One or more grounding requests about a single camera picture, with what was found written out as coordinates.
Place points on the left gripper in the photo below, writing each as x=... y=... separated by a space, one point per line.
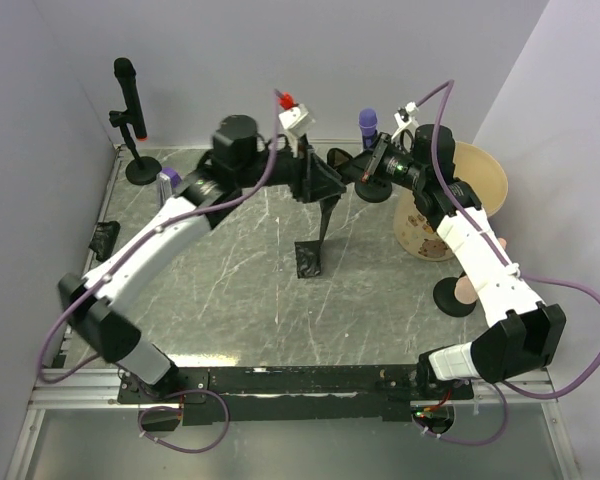
x=311 y=179

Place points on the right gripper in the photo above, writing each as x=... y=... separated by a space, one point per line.
x=367 y=165

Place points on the black trash bag roll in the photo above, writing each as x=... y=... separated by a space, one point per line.
x=308 y=253

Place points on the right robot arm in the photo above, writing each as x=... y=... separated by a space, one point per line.
x=523 y=331

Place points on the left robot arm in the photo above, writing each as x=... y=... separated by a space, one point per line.
x=236 y=166

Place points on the purple microphone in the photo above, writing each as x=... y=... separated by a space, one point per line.
x=367 y=122

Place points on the purple metronome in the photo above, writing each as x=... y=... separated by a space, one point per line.
x=167 y=181

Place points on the black microphone stand left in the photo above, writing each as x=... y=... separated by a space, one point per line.
x=141 y=170

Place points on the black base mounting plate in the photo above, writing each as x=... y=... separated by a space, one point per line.
x=387 y=392

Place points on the black microphone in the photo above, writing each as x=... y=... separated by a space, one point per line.
x=125 y=74

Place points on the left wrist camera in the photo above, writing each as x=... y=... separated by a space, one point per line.
x=296 y=120

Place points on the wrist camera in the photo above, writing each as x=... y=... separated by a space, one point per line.
x=296 y=120
x=406 y=122

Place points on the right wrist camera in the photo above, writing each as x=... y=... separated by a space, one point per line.
x=406 y=122

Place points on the aluminium rail frame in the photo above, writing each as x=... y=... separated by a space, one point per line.
x=234 y=299

